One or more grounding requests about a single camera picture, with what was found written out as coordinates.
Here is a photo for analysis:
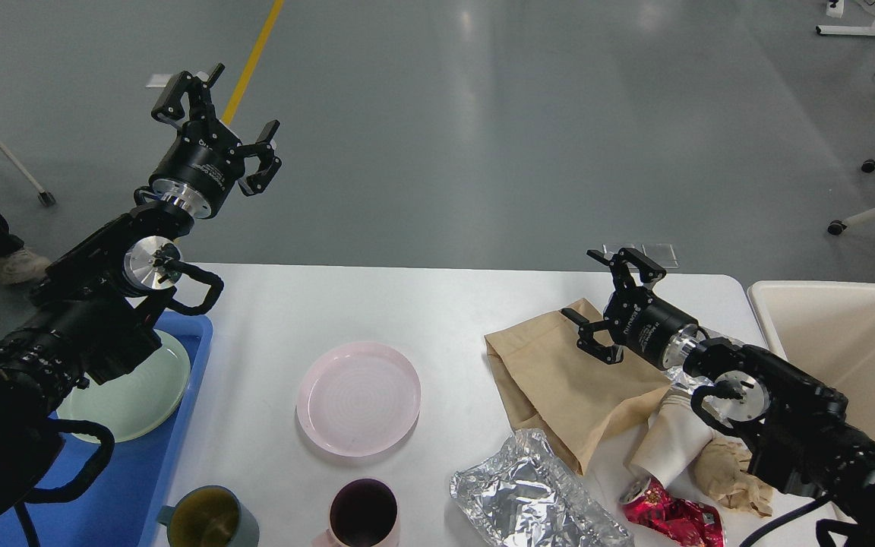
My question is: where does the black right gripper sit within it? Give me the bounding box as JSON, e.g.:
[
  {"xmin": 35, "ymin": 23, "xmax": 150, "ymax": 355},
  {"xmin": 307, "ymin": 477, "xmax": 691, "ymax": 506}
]
[{"xmin": 561, "ymin": 247, "xmax": 700, "ymax": 372}]

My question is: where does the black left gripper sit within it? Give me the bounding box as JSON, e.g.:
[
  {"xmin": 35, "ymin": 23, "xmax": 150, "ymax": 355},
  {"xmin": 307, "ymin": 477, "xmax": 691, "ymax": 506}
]
[{"xmin": 149, "ymin": 63, "xmax": 282, "ymax": 219}]

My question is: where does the pink mug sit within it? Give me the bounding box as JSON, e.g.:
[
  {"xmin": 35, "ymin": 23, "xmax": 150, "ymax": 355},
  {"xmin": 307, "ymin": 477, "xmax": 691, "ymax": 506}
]
[{"xmin": 311, "ymin": 477, "xmax": 402, "ymax": 546}]

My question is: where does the grey-green mug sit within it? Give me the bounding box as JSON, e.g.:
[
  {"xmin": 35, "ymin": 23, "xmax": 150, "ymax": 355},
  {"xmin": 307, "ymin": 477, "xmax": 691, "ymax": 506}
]
[{"xmin": 156, "ymin": 485, "xmax": 261, "ymax": 546}]

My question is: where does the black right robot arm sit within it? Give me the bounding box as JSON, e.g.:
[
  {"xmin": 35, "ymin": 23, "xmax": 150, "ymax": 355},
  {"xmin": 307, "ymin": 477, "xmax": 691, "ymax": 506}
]
[{"xmin": 562, "ymin": 247, "xmax": 875, "ymax": 546}]

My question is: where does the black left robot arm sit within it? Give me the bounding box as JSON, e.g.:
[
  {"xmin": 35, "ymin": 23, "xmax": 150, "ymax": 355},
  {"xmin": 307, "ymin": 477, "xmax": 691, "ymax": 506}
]
[{"xmin": 0, "ymin": 63, "xmax": 282, "ymax": 546}]

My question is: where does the brown paper bag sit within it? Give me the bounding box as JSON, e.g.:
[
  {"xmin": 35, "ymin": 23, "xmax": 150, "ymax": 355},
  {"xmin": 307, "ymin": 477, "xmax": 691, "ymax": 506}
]
[{"xmin": 484, "ymin": 311, "xmax": 669, "ymax": 476}]

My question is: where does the crushed white paper cup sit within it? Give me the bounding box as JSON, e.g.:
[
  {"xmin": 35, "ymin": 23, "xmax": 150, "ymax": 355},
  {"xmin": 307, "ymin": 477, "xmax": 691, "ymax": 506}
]
[{"xmin": 626, "ymin": 388, "xmax": 715, "ymax": 487}]

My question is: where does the crumpled brown paper ball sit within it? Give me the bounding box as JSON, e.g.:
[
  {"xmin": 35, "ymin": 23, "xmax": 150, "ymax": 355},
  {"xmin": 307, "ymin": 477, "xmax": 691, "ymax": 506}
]
[{"xmin": 692, "ymin": 437, "xmax": 774, "ymax": 518}]

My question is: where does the crumpled aluminium foil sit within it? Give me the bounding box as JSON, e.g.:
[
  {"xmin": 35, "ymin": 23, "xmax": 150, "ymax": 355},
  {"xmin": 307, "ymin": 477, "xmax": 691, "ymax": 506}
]
[{"xmin": 449, "ymin": 428, "xmax": 635, "ymax": 546}]

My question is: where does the crushed red can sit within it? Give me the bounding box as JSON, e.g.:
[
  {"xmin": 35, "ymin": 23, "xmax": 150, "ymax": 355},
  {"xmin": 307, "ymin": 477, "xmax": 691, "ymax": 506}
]
[{"xmin": 618, "ymin": 476, "xmax": 726, "ymax": 546}]

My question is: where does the beige plastic bin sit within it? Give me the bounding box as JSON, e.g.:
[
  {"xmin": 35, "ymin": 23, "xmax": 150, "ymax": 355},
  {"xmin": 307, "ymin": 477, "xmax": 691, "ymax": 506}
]
[{"xmin": 747, "ymin": 280, "xmax": 875, "ymax": 440}]

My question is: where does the pink plate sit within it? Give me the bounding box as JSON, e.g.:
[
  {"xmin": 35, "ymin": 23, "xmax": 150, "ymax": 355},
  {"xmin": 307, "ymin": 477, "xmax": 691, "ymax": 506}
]
[{"xmin": 295, "ymin": 342, "xmax": 422, "ymax": 458}]

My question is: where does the light green plate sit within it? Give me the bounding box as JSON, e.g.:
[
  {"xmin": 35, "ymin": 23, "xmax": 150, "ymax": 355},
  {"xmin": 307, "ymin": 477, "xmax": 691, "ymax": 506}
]
[{"xmin": 56, "ymin": 330, "xmax": 191, "ymax": 443}]

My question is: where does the blue plastic tray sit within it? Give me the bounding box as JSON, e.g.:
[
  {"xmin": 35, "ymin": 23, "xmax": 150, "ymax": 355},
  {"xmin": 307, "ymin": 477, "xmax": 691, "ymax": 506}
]
[{"xmin": 27, "ymin": 311, "xmax": 214, "ymax": 546}]

